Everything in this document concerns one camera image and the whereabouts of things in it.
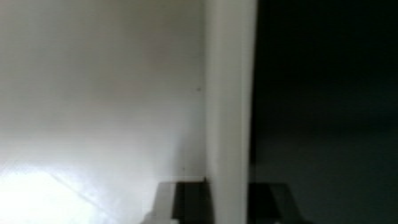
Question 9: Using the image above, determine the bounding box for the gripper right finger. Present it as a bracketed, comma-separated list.
[247, 183, 312, 224]

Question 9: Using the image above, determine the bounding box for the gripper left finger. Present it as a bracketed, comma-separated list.
[140, 181, 211, 224]

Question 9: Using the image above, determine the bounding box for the white square table top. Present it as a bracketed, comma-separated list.
[0, 0, 257, 224]

